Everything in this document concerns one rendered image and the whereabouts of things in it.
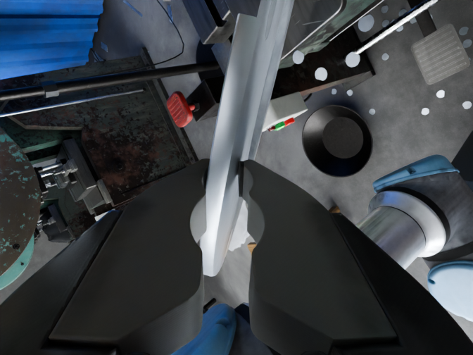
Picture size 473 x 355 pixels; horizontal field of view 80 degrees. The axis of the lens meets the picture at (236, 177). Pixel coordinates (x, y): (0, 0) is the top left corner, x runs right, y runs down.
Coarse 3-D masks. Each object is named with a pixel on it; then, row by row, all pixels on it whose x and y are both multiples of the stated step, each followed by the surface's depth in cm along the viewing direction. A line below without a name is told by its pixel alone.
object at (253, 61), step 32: (288, 0) 20; (256, 32) 8; (256, 64) 9; (224, 96) 9; (256, 96) 13; (224, 128) 9; (256, 128) 28; (224, 160) 10; (224, 192) 11; (224, 224) 13; (224, 256) 22
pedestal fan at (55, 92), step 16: (208, 48) 149; (192, 64) 137; (208, 64) 143; (64, 80) 101; (80, 80) 104; (96, 80) 107; (112, 80) 111; (128, 80) 116; (144, 80) 122; (0, 96) 89; (16, 96) 92; (48, 96) 98
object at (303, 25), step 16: (240, 0) 39; (256, 0) 37; (304, 0) 33; (320, 0) 32; (336, 0) 31; (256, 16) 38; (304, 16) 34; (320, 16) 32; (336, 16) 32; (288, 32) 36; (304, 32) 34; (288, 48) 36
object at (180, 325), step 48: (144, 192) 9; (192, 192) 9; (144, 240) 7; (192, 240) 7; (96, 288) 6; (144, 288) 6; (192, 288) 6; (96, 336) 5; (144, 336) 6; (192, 336) 7
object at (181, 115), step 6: (174, 96) 61; (180, 96) 60; (168, 102) 63; (174, 102) 62; (180, 102) 60; (186, 102) 61; (168, 108) 64; (174, 108) 63; (180, 108) 61; (186, 108) 60; (192, 108) 64; (174, 114) 63; (180, 114) 62; (186, 114) 60; (174, 120) 64; (180, 120) 62; (186, 120) 61; (180, 126) 63
